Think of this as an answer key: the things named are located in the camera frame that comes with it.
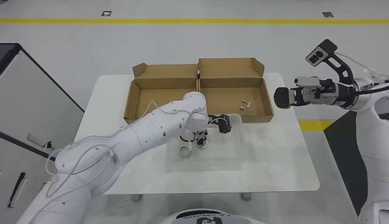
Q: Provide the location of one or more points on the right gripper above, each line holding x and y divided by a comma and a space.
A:
329, 95

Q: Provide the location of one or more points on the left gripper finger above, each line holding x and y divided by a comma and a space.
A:
202, 139
191, 140

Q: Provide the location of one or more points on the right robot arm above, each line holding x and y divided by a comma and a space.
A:
375, 139

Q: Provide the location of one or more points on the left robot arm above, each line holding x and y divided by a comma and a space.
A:
143, 133

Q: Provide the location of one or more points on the deep clear plastic tray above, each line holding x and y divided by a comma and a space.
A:
218, 154

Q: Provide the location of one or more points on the shallow cardboard box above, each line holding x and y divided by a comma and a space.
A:
231, 96
164, 99

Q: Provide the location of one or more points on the table leg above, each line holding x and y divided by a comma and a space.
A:
136, 197
245, 196

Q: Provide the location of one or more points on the robot body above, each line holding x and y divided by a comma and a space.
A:
209, 218

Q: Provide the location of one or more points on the floor socket plate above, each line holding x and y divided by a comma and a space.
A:
327, 14
106, 13

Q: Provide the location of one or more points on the grey partition panel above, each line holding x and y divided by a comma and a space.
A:
27, 102

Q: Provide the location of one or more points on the black flat bar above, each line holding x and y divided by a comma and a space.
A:
16, 189

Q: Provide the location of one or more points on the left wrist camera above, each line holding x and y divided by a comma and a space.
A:
224, 125

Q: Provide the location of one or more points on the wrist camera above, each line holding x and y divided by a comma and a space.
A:
224, 125
322, 54

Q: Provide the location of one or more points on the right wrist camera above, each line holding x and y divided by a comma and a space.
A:
322, 54

